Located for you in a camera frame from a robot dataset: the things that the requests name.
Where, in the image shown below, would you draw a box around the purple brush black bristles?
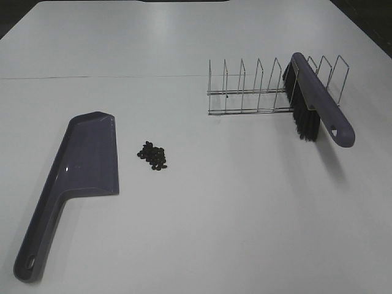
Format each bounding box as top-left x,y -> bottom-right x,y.
282,52 -> 355,148

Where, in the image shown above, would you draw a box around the purple plastic dustpan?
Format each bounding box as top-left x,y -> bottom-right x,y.
13,111 -> 119,283

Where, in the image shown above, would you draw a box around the chrome wire dish rack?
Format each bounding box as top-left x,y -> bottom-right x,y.
206,55 -> 350,116

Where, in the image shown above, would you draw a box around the pile of coffee beans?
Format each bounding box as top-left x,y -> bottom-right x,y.
137,141 -> 168,171

